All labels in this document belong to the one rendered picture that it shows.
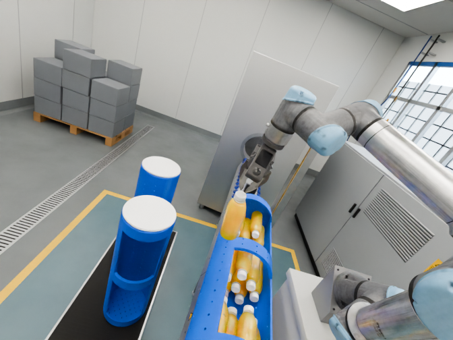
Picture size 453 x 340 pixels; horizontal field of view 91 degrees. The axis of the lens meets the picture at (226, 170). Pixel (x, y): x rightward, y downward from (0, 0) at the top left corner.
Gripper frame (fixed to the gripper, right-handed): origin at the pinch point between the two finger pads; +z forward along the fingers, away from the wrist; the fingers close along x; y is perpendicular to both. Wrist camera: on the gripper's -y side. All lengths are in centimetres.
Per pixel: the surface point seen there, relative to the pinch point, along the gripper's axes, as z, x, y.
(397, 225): 43, -140, 113
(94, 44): 140, 393, 383
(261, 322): 43, -32, -14
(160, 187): 70, 45, 48
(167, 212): 55, 27, 20
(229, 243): 32.9, -7.4, 4.2
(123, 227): 58, 41, 2
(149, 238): 57, 27, 3
